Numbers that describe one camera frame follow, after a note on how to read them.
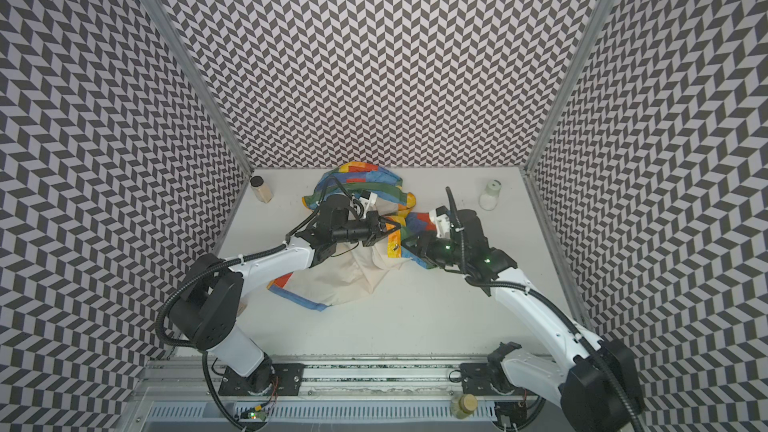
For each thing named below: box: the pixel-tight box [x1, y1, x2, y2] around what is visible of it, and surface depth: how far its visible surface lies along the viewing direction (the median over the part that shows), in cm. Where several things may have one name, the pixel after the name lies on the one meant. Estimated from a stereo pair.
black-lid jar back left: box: [249, 174, 273, 204], surface depth 107 cm
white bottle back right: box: [479, 179, 502, 211], surface depth 104 cm
